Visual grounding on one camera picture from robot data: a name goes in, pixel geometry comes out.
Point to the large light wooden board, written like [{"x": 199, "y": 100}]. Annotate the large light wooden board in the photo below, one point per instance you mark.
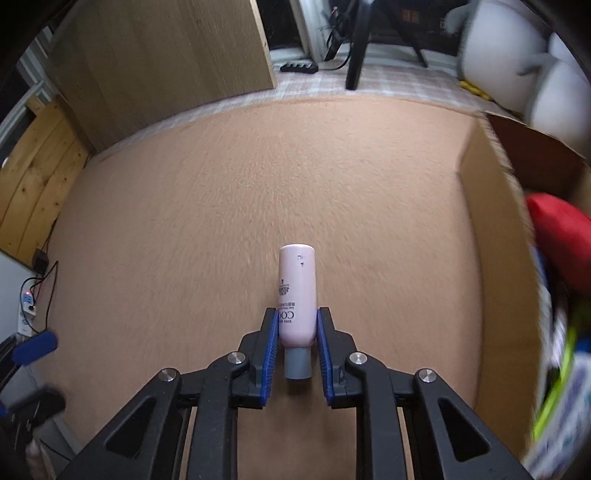
[{"x": 161, "y": 60}]

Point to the patterned tissue pack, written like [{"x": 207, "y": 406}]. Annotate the patterned tissue pack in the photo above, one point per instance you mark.
[{"x": 572, "y": 410}]

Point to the white window frame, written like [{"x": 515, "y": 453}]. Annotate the white window frame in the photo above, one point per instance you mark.
[{"x": 314, "y": 32}]

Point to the person's left hand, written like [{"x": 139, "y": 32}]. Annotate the person's left hand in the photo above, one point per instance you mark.
[{"x": 36, "y": 457}]

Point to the black power strip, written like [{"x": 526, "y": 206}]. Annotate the black power strip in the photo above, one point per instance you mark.
[{"x": 300, "y": 67}]

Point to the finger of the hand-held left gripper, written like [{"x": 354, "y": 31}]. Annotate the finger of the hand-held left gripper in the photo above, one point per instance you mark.
[
  {"x": 34, "y": 347},
  {"x": 39, "y": 401}
]

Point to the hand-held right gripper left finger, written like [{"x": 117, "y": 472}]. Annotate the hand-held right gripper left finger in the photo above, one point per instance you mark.
[{"x": 272, "y": 355}]

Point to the red fabric pouch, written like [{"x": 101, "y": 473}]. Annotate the red fabric pouch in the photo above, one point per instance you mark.
[{"x": 563, "y": 230}]

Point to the pink bottle grey cap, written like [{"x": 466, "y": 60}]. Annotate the pink bottle grey cap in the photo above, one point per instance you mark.
[{"x": 298, "y": 286}]

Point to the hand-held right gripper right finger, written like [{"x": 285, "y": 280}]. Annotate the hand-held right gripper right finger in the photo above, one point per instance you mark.
[{"x": 324, "y": 355}]

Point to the green tube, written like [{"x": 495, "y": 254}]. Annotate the green tube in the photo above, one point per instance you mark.
[{"x": 561, "y": 369}]

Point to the black tripod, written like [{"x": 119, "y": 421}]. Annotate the black tripod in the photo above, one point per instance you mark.
[{"x": 358, "y": 50}]

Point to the small penguin plush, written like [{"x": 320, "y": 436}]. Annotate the small penguin plush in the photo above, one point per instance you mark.
[{"x": 558, "y": 101}]

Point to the white power strip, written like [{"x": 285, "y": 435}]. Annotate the white power strip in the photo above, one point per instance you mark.
[{"x": 27, "y": 318}]

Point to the black power adapter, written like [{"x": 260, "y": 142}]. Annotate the black power adapter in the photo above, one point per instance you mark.
[{"x": 40, "y": 259}]

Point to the cardboard box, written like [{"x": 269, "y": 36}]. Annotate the cardboard box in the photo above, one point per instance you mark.
[{"x": 494, "y": 230}]

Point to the pine plank panel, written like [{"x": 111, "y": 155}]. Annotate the pine plank panel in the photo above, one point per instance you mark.
[{"x": 37, "y": 184}]

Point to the large penguin plush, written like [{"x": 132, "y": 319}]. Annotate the large penguin plush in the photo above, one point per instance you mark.
[{"x": 498, "y": 50}]

